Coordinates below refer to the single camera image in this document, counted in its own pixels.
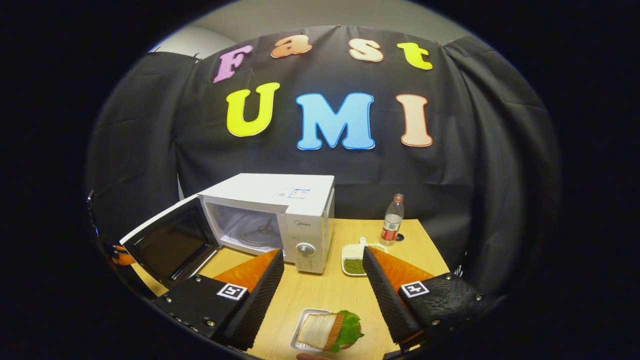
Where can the clear plastic water bottle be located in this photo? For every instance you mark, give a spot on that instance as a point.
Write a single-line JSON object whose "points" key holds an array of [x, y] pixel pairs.
{"points": [[392, 222]]}

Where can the small metal tray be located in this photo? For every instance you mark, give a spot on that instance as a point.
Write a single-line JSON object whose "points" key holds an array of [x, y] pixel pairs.
{"points": [[300, 337]]}

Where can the black backdrop cloth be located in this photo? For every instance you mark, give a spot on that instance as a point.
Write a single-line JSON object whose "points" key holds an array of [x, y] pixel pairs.
{"points": [[325, 165]]}

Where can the sandwich with green lettuce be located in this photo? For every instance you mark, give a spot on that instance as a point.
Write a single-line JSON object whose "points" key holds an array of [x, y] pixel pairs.
{"points": [[325, 330]]}

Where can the white divided dish of beans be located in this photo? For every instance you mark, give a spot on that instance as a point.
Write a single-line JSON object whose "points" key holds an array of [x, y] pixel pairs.
{"points": [[354, 265]]}

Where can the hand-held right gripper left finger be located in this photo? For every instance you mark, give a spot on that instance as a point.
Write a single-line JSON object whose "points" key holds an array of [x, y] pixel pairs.
{"points": [[257, 305]]}

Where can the white microwave oven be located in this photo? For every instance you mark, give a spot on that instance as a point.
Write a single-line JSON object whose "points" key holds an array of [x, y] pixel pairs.
{"points": [[260, 195]]}

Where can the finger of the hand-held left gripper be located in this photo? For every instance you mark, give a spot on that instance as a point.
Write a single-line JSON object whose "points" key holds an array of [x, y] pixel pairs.
{"points": [[122, 256]]}

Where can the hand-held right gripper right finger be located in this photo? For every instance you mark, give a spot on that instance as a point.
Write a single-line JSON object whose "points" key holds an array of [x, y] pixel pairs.
{"points": [[387, 300]]}

